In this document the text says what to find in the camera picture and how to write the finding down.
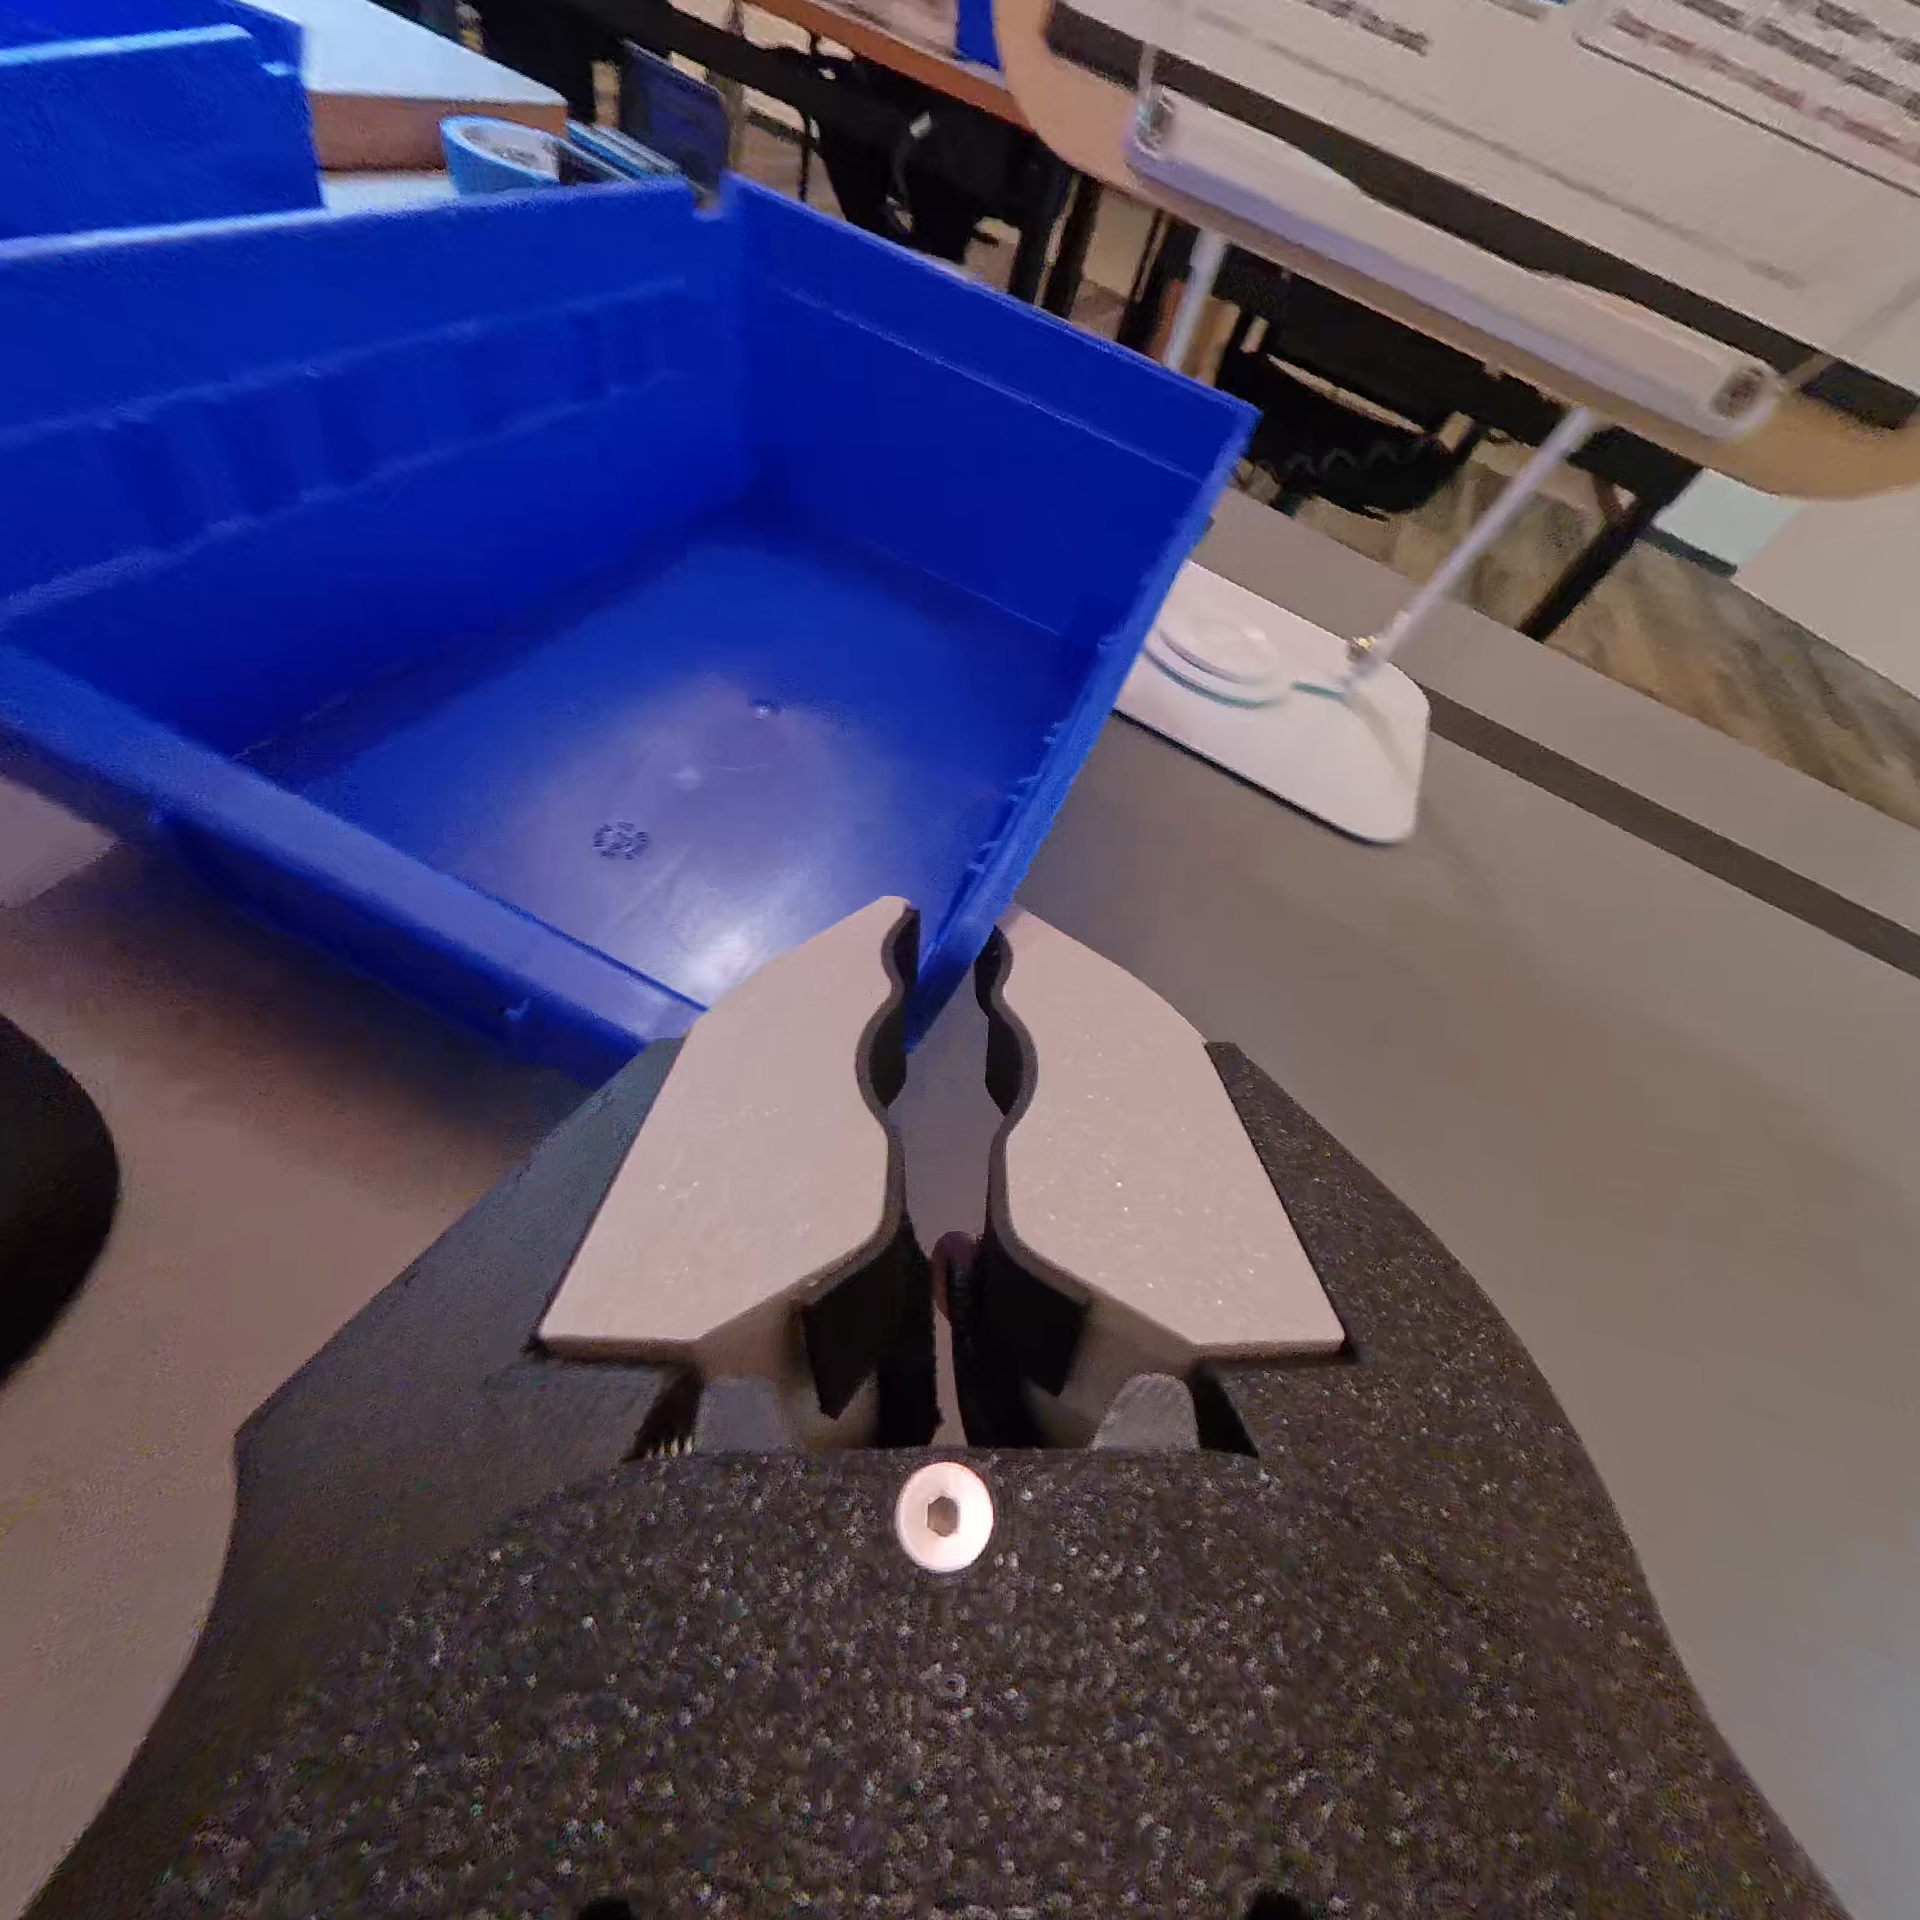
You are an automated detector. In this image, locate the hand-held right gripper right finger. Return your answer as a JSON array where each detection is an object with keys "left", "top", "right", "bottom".
[{"left": 967, "top": 920, "right": 1344, "bottom": 1426}]

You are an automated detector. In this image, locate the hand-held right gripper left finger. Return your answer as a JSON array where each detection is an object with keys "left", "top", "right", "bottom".
[{"left": 538, "top": 892, "right": 925, "bottom": 1414}]

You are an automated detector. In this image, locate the blue plastic bin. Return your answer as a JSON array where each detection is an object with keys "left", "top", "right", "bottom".
[
  {"left": 0, "top": 170, "right": 1257, "bottom": 1084},
  {"left": 0, "top": 0, "right": 325, "bottom": 246}
]

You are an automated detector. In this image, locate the black wrist rest pad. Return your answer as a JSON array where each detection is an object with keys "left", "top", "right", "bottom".
[{"left": 0, "top": 1019, "right": 117, "bottom": 1382}]

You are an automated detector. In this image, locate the black office chair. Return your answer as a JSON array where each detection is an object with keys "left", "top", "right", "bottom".
[{"left": 1230, "top": 321, "right": 1492, "bottom": 520}]

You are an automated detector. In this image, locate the wooden display board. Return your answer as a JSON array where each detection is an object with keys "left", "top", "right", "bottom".
[{"left": 988, "top": 0, "right": 1920, "bottom": 504}]

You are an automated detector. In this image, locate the blue tape roll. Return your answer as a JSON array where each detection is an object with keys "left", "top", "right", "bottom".
[{"left": 442, "top": 122, "right": 568, "bottom": 203}]

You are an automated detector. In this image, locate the wood-top desk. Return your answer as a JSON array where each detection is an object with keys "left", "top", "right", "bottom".
[{"left": 738, "top": 0, "right": 1037, "bottom": 134}]

